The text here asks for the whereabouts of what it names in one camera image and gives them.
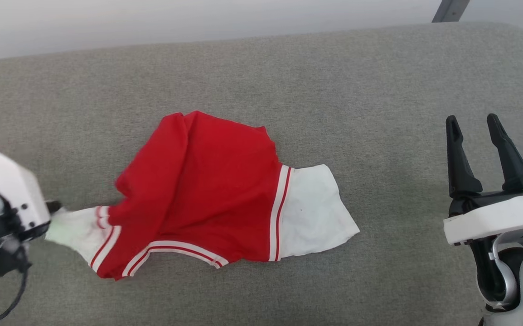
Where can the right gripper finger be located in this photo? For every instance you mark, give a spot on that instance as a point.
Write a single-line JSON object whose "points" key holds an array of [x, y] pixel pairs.
{"points": [[461, 172], [513, 170]]}

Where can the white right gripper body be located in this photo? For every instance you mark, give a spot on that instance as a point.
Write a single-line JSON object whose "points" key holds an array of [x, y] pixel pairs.
{"points": [[492, 217]]}

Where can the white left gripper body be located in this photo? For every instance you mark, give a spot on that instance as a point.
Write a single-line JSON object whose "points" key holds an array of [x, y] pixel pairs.
{"points": [[12, 185]]}

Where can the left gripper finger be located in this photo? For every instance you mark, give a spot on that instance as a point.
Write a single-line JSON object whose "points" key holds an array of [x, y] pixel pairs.
{"points": [[54, 207]]}

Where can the red and white shirt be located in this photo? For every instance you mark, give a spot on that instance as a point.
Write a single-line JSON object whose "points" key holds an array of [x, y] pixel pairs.
{"points": [[207, 190]]}

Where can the grey metal post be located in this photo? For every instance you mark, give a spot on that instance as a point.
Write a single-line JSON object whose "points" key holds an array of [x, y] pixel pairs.
{"points": [[451, 10]]}

